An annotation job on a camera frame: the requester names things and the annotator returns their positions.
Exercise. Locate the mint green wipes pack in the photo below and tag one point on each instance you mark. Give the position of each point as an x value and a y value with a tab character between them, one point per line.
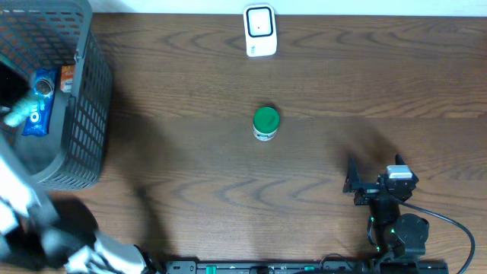
21	110

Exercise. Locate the grey plastic mesh basket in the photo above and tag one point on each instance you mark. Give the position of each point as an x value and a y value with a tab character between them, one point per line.
48	35

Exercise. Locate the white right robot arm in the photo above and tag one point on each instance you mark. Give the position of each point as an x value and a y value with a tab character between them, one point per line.
400	238

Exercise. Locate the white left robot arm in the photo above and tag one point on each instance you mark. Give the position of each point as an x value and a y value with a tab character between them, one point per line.
38	232

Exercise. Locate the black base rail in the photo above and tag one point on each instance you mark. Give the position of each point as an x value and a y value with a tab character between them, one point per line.
329	266

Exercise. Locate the green lid white jar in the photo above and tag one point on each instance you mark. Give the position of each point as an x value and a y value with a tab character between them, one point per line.
266	123

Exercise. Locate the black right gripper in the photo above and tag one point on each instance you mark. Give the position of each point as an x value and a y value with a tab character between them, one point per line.
353	176

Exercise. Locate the orange snack packet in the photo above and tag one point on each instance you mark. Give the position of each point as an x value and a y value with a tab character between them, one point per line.
67	78

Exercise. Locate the blue Oreo cookie pack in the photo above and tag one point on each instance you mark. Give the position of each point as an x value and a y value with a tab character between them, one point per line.
43	92

